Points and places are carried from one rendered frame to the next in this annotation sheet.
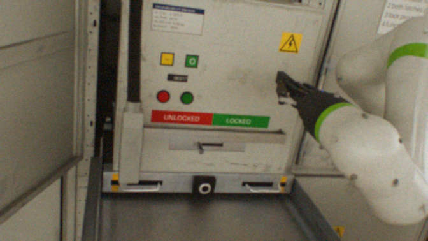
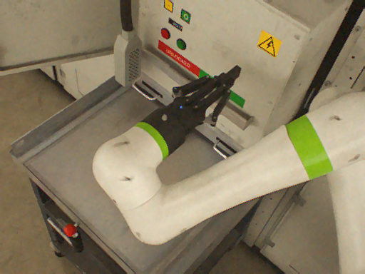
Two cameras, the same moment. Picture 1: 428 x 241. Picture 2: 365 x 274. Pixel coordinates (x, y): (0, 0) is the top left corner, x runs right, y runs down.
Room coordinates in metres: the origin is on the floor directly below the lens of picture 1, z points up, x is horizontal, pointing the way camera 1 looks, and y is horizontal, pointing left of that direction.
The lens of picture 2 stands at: (0.40, -0.64, 1.94)
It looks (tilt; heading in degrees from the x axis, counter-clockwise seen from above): 53 degrees down; 49
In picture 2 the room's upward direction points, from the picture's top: 10 degrees clockwise
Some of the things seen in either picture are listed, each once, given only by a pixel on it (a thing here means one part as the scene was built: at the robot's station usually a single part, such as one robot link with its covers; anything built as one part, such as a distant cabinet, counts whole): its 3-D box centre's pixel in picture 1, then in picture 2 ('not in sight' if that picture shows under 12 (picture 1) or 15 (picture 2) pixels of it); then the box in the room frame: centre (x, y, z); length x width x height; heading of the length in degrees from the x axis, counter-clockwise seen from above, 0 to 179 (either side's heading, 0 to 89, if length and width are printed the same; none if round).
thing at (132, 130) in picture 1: (130, 143); (128, 57); (0.85, 0.18, 1.04); 0.08 x 0.05 x 0.17; 16
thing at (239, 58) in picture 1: (216, 97); (202, 56); (0.98, 0.00, 1.15); 0.48 x 0.01 x 0.48; 106
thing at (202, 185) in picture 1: (204, 185); not in sight; (0.96, 0.00, 0.90); 0.06 x 0.03 x 0.05; 106
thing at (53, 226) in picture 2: not in sight; (65, 239); (0.49, -0.07, 0.62); 0.17 x 0.03 x 0.30; 106
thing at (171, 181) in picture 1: (201, 178); (193, 113); (0.99, 0.01, 0.90); 0.54 x 0.05 x 0.06; 106
